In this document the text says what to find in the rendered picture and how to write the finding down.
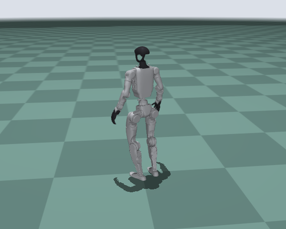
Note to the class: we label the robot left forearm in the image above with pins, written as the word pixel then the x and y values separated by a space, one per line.
pixel 121 102

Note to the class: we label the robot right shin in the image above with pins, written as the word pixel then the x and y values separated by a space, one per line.
pixel 153 155

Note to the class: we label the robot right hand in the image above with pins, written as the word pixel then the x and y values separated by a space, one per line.
pixel 157 106

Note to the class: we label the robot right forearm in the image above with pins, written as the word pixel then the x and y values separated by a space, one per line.
pixel 159 96

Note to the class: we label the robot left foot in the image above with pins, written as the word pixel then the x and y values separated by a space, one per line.
pixel 135 175

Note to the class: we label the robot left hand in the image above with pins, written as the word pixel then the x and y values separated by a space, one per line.
pixel 113 117

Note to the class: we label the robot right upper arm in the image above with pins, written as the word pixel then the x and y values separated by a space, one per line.
pixel 157 79

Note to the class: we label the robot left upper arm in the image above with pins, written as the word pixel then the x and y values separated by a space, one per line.
pixel 129 75

